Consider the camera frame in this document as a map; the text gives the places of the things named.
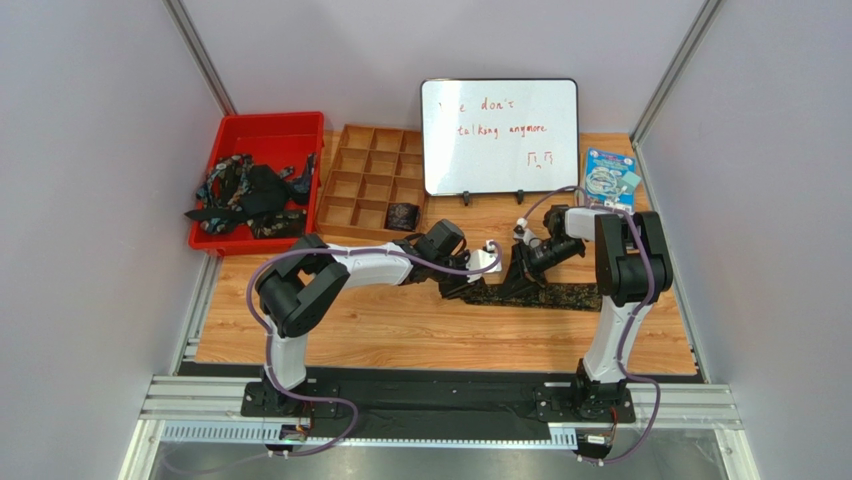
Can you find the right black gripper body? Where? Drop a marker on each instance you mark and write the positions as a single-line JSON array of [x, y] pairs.
[[527, 267]]

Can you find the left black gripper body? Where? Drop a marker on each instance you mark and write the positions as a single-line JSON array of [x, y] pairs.
[[455, 283]]

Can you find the black gold key pattern tie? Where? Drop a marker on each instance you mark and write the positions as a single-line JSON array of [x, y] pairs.
[[582, 297]]

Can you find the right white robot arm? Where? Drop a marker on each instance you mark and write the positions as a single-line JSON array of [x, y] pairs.
[[632, 267]]

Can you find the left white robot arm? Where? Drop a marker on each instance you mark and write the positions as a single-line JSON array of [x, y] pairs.
[[290, 294]]

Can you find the rolled dark tie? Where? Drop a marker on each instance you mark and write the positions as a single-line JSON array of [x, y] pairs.
[[402, 217]]

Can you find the blue packaged item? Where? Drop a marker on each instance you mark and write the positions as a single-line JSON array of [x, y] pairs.
[[611, 179]]

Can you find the brown compartment tray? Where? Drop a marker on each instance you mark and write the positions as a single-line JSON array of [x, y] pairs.
[[372, 167]]

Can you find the white whiteboard with red writing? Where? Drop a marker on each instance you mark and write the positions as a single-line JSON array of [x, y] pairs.
[[495, 136]]

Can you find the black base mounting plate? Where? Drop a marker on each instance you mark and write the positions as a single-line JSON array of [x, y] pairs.
[[387, 404]]

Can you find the black plain tie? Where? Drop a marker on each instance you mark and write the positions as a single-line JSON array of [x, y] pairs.
[[237, 193]]

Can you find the red plastic bin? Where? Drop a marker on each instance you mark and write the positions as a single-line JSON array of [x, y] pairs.
[[277, 140]]

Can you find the blue floral pattern tie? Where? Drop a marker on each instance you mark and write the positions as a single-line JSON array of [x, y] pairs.
[[290, 222]]

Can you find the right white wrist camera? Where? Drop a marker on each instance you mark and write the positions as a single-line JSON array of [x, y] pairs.
[[524, 235]]

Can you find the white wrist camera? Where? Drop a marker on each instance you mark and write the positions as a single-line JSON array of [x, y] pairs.
[[524, 235], [486, 260]]

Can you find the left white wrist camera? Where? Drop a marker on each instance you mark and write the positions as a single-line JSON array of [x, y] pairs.
[[486, 260]]

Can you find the aluminium frame rail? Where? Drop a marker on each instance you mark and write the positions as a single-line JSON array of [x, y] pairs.
[[191, 427]]

